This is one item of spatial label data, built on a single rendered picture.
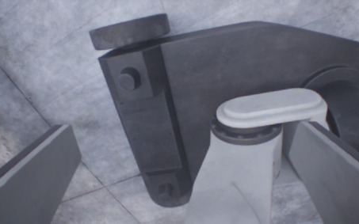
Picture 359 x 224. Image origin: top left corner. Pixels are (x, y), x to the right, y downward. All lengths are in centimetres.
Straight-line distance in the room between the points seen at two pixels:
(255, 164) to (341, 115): 20
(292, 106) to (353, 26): 47
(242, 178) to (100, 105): 58
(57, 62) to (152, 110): 40
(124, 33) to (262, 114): 32
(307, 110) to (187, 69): 26
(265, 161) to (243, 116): 9
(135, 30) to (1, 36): 53
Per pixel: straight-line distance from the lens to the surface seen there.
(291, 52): 54
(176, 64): 49
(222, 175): 33
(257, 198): 30
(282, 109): 40
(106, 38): 48
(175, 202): 72
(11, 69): 90
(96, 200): 113
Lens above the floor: 64
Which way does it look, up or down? 63 degrees down
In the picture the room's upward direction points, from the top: 177 degrees counter-clockwise
